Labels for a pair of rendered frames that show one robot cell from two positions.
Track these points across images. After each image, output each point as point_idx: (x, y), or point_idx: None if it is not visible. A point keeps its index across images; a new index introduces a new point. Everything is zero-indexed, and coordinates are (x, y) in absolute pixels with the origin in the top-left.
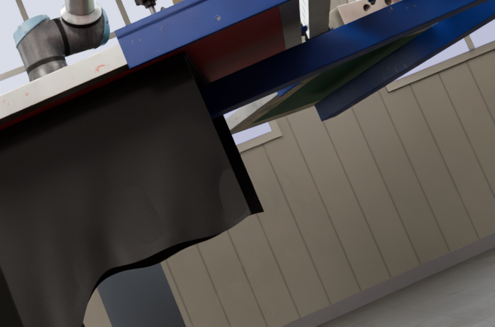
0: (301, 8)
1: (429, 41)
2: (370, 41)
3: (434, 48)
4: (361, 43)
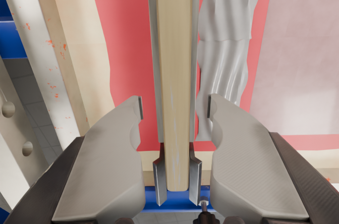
0: (33, 177)
1: (3, 222)
2: (1, 16)
3: (7, 214)
4: (9, 16)
